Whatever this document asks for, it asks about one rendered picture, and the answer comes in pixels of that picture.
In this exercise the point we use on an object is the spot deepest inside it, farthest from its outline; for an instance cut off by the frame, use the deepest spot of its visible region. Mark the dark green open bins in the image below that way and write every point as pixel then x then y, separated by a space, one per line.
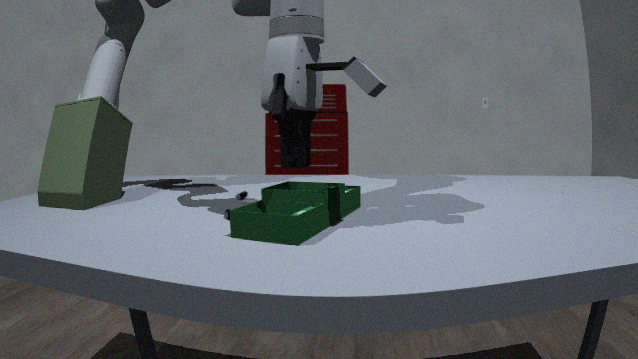
pixel 310 208

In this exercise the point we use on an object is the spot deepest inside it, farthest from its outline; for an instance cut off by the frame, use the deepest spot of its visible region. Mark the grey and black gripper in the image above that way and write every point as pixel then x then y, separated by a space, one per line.
pixel 285 74

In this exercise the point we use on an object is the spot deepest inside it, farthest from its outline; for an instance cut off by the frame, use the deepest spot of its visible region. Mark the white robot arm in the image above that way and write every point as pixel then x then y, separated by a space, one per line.
pixel 126 17

